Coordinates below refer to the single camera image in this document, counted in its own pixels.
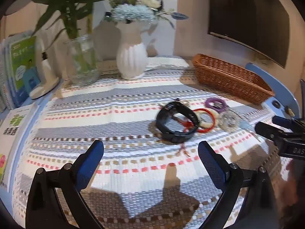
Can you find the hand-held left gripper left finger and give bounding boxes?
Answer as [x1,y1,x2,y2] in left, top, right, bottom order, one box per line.
[26,139,105,229]

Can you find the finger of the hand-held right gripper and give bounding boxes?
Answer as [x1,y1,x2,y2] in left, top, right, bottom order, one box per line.
[255,122,290,146]
[272,116,305,134]

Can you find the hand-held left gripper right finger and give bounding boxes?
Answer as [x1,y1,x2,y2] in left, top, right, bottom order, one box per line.
[198,141,280,229]

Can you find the cream shell hair clip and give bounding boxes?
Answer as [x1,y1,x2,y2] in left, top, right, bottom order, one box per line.
[199,120,215,129]

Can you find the clear bead bracelet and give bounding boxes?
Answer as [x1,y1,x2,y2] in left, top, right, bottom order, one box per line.
[219,112,241,131]

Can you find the red string bracelet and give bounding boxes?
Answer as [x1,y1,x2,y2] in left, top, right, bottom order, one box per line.
[172,114,198,158]

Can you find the red bangle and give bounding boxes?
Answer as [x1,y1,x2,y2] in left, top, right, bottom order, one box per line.
[192,108,216,134]

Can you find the brown wicker basket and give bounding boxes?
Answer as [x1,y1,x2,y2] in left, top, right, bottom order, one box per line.
[192,54,274,105]

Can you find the black smart watch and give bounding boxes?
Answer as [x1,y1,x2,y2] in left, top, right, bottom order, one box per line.
[156,101,199,144]

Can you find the person's right hand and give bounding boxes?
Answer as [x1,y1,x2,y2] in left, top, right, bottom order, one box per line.
[274,159,305,210]

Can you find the blue table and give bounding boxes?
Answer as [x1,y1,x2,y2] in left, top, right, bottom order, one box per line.
[245,63,301,120]

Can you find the striped woven tablecloth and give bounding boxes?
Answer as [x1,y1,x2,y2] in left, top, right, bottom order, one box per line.
[7,57,286,229]

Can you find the white leaflet with green logo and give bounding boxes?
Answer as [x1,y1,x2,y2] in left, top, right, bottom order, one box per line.
[0,105,36,194]

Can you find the clear glass jar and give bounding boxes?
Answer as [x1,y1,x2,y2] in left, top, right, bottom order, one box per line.
[64,35,100,86]

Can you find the green and blue booklet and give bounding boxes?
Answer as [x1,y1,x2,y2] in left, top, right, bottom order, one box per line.
[10,36,40,108]

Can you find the white ribbed vase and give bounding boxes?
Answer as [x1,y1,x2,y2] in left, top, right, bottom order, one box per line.
[116,21,149,80]

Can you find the blue and white flower bouquet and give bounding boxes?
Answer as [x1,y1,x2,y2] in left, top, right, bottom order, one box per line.
[99,0,189,29]

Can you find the green leafy plant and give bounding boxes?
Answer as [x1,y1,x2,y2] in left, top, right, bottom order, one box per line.
[24,0,120,41]

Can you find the black wall television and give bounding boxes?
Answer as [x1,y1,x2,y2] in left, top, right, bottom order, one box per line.
[208,0,291,68]

